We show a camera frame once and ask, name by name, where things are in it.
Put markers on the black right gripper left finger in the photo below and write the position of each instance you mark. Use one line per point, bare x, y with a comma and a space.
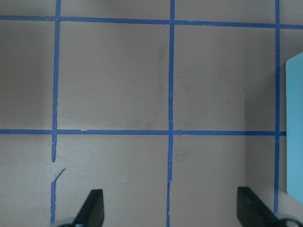
92, 212

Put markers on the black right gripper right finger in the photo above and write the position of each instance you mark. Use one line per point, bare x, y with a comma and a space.
252, 212

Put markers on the light blue plastic bin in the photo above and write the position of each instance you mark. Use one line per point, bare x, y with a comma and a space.
294, 127

